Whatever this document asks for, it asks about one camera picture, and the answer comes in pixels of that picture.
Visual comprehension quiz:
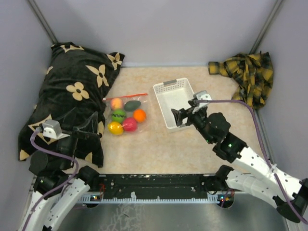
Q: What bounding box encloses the orange fruit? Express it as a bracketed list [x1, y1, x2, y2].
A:
[133, 108, 147, 123]

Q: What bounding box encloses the dark green avocado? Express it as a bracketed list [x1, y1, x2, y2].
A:
[124, 100, 141, 112]

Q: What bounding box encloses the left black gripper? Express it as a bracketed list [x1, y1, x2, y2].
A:
[53, 107, 98, 169]

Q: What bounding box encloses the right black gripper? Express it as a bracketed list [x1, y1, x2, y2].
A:
[172, 100, 214, 144]

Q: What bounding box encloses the yellow lemon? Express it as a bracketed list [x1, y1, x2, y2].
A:
[107, 121, 124, 135]

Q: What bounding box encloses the red apple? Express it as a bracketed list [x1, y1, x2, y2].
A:
[122, 117, 138, 132]

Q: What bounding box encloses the peach fruit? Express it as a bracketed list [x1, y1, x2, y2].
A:
[110, 98, 123, 110]

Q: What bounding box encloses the yellow plaid cloth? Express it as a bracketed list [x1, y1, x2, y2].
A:
[208, 52, 274, 110]

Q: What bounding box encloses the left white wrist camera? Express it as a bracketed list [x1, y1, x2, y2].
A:
[40, 120, 70, 140]

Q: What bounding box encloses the left corner post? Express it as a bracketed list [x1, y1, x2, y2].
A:
[26, 0, 58, 44]

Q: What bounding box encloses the corner post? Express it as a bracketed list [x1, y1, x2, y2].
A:
[26, 0, 58, 44]
[249, 0, 285, 54]

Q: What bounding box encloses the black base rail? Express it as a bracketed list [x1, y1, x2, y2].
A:
[72, 173, 244, 200]

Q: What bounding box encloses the black floral pillow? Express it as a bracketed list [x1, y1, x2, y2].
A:
[17, 42, 125, 167]

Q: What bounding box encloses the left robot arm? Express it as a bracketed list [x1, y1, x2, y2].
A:
[19, 109, 100, 231]

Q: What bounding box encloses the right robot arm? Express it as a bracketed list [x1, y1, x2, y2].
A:
[171, 100, 308, 224]

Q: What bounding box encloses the clear zip top bag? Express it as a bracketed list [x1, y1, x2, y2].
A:
[103, 93, 149, 136]

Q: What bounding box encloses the white plastic basket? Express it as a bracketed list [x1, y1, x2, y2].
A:
[153, 78, 194, 133]

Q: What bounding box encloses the aluminium frame bar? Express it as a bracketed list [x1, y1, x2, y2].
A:
[28, 173, 292, 205]

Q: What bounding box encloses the green toy watermelon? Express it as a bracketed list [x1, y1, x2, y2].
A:
[111, 108, 127, 124]

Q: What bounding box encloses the right corner post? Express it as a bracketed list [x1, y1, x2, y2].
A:
[249, 0, 285, 54]

